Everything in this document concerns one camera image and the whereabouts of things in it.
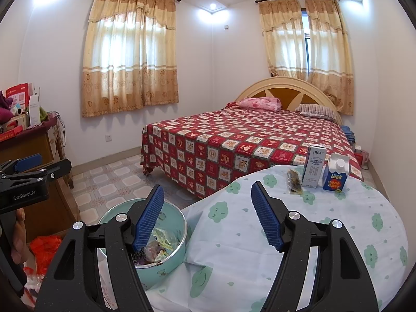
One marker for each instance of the plain orange-red plastic bag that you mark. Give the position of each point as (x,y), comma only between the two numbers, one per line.
(45,247)

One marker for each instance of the flat red box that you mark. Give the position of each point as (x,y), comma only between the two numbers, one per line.
(11,135)

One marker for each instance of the pink floral pillow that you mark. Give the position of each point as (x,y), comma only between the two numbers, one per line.
(260,104)

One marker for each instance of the red printed cardboard box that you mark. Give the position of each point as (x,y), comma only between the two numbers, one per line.
(19,92)

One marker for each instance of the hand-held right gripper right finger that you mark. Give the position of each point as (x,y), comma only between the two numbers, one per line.
(266,221)

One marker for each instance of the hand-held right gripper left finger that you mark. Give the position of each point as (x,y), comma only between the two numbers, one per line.
(148,221)

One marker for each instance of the teal trash bin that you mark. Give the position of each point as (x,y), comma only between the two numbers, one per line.
(172,216)

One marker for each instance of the tall white box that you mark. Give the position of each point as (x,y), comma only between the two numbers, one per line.
(34,110)

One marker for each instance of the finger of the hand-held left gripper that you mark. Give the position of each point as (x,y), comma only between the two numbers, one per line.
(48,170)
(29,161)

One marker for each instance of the grey white milk carton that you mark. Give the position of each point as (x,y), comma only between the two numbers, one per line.
(313,169)

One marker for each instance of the wooden cabinet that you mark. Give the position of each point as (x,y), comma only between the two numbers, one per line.
(29,146)

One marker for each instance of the yellow green printed plastic bag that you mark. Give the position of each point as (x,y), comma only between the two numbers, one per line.
(165,237)

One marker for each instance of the stack of blue items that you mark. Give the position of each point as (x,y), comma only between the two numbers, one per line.
(348,134)

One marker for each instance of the person's left hand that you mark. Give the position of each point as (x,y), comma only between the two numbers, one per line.
(19,234)

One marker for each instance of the striped pillow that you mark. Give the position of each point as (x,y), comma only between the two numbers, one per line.
(317,110)

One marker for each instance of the window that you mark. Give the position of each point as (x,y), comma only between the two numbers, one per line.
(305,39)

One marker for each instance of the cream wooden bed headboard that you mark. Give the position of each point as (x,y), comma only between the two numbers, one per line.
(282,92)

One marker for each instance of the beige patterned curtain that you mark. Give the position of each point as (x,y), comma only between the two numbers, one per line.
(130,65)
(328,58)
(282,48)

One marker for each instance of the bed with red quilt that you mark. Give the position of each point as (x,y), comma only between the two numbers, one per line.
(227,143)

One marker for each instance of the magenta cloth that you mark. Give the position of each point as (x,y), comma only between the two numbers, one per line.
(5,109)

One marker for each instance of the small dark snack packet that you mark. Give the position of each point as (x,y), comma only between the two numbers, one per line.
(295,182)

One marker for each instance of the blue white gable-top carton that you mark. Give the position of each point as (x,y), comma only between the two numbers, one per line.
(334,180)

